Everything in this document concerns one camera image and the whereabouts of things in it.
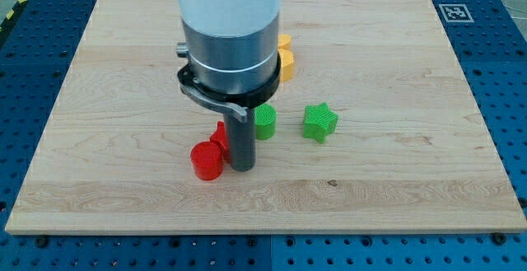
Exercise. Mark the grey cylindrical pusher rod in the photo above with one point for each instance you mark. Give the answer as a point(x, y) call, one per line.
point(241, 141)

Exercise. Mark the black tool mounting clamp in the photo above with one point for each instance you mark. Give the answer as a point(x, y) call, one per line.
point(234, 105)

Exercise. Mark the red star block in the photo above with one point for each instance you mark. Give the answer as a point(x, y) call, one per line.
point(219, 137)

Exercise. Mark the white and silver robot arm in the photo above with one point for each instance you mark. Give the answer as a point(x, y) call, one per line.
point(233, 65)

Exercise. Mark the yellow block behind arm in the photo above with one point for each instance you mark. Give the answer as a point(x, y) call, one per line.
point(284, 41)

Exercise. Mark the green star block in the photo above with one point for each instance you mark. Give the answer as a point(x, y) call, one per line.
point(319, 121)

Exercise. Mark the green cylinder block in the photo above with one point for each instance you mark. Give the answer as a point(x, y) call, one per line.
point(265, 121)

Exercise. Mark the red cylinder block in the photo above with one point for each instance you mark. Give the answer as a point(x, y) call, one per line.
point(207, 161)

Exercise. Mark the yellow hexagon block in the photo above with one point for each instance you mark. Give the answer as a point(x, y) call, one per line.
point(287, 64)

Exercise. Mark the wooden board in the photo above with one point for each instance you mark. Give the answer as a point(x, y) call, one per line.
point(410, 154)

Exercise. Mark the white fiducial marker tag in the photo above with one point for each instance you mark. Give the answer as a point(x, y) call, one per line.
point(455, 13)

